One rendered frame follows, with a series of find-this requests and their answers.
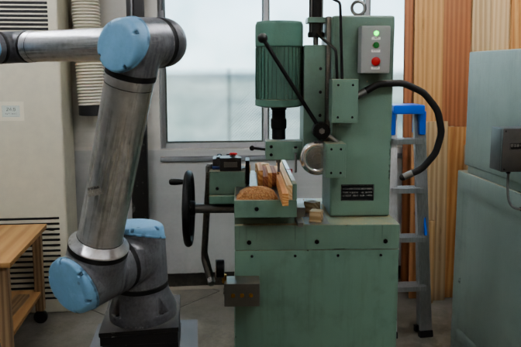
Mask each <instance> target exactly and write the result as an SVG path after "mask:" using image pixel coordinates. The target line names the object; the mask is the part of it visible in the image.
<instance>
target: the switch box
mask: <svg viewBox="0 0 521 347"><path fill-rule="evenodd" d="M375 30H378V31H379V35H378V36H375V35H374V31H375ZM390 36H391V27H390V26H360V27H359V28H358V60H357V72H358V73H389V63H390ZM372 37H381V39H380V40H372V39H371V38H372ZM373 42H379V44H380V46H379V48H377V49H375V48H374V47H373V46H372V44H373ZM371 50H380V52H371ZM374 57H378V58H379V59H380V61H381V62H380V64H379V65H378V66H374V65H373V64H372V63H371V60H372V59H373V58H374ZM371 67H380V70H372V69H371Z"/></svg>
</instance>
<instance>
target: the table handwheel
mask: <svg viewBox="0 0 521 347"><path fill-rule="evenodd" d="M195 213H234V204H196V203H195V182H194V176H193V173H192V172H191V171H190V170H187V171H186V172H185V175H184V179H183V186H182V202H181V219H182V234H183V240H184V244H185V246H187V247H190V246H192V244H193V241H194V234H195Z"/></svg>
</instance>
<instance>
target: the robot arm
mask: <svg viewBox="0 0 521 347"><path fill-rule="evenodd" d="M186 49H187V38H186V35H185V31H184V30H183V29H182V27H181V26H180V25H179V24H178V23H177V22H175V21H174V20H172V19H168V18H164V17H156V18H155V17H136V16H126V17H121V18H116V19H113V20H112V21H110V22H108V23H107V24H106V25H105V26H104V28H91V29H62V30H48V31H31V30H28V31H26V30H22V31H4V32H0V64H16V63H35V62H61V61H101V62H102V64H103V66H104V67H105V70H104V72H105V78H104V83H103V88H102V96H101V101H100V105H99V110H98V119H97V124H96V128H95V137H94V142H93V147H92V152H91V159H90V164H89V169H88V178H87V182H86V187H85V195H84V200H83V205H82V209H81V218H80V223H79V228H78V230H77V231H76V232H74V233H72V234H71V235H70V237H69V239H68V243H67V252H66V254H65V256H63V257H59V258H57V259H56V260H55V261H54V262H53V263H52V264H51V265H50V268H49V283H50V288H51V290H52V291H53V294H54V296H55V297H56V298H57V299H58V301H59V302H60V303H61V304H62V305H63V306H64V307H65V308H66V309H68V310H69V311H72V312H74V313H85V312H86V311H90V310H93V309H96V308H97V307H98V306H100V305H102V304H104V303H105V302H107V301H110V300H111V299H112V303H111V305H110V308H109V319H110V321H111V322H112V323H113V324H114V325H116V326H118V327H120V328H129V329H141V328H151V327H154V326H158V325H161V324H163V323H165V322H167V321H169V320H171V319H172V318H173V317H174V316H175V315H176V313H177V303H176V300H175V299H174V295H173V294H172V292H171V289H170V287H169V286H168V277H167V253H166V240H165V239H166V236H165V234H164V226H163V225H162V224H161V223H160V222H158V221H155V220H152V219H145V218H132V219H127V217H128V213H129V206H130V202H131V197H132V193H133V186H134V182H135V178H136V171H137V167H138V163H139V158H140V151H141V147H142V143H143V136H144V132H145V128H146V123H147V116H148V112H149V108H150V102H151V98H152V94H153V89H154V84H155V83H156V80H157V73H158V69H159V68H164V67H170V66H173V65H175V64H176V63H178V62H179V61H180V60H181V59H182V57H183V56H184V55H185V51H186Z"/></svg>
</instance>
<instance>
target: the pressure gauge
mask: <svg viewBox="0 0 521 347"><path fill-rule="evenodd" d="M215 275H216V278H222V283H224V281H225V280H226V274H225V263H224V259H216V264H215Z"/></svg>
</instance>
